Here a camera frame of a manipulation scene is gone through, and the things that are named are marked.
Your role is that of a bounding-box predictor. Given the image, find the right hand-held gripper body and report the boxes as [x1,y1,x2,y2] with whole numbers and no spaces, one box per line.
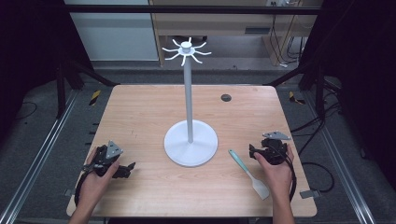
[257,130,292,166]

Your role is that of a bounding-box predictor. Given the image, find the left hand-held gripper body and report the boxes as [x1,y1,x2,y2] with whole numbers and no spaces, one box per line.
[82,140,124,178]

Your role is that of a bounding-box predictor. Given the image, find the teal handled white spatula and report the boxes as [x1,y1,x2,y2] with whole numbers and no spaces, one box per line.
[227,148,271,201]

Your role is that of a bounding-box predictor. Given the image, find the white hook rack stand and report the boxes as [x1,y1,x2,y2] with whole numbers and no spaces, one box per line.
[162,36,219,168]

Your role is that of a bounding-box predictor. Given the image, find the person's left hand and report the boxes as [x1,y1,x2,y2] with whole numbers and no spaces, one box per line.
[78,147,121,209]

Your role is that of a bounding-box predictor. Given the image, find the person's right hand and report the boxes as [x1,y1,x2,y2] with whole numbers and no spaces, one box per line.
[253,144,295,203]

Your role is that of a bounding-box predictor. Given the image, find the yellow black hazard tape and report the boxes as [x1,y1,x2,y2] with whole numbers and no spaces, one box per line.
[288,91,306,106]
[89,89,103,106]

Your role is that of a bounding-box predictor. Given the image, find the black metal stand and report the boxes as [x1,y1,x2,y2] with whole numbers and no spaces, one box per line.
[55,59,120,119]
[267,61,328,119]

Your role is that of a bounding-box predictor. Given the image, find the white cabinet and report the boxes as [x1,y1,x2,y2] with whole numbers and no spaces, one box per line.
[64,0,160,62]

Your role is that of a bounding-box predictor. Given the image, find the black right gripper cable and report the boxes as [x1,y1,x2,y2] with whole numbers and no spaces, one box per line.
[272,146,298,203]

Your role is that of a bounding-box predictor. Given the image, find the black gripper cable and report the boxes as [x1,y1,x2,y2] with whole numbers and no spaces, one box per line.
[74,169,91,207]
[272,146,298,203]

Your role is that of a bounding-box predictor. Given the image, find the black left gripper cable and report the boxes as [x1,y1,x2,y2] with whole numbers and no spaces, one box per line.
[74,169,91,207]

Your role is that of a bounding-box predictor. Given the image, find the black floor cables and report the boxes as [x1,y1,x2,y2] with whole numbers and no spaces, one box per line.
[290,77,344,194]

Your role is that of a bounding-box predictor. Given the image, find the aluminium floor rail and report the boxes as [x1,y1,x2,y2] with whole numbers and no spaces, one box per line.
[304,90,377,224]
[0,90,80,224]

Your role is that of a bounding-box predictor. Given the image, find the black metal frame bar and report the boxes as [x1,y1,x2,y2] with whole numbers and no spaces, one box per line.
[62,4,325,16]

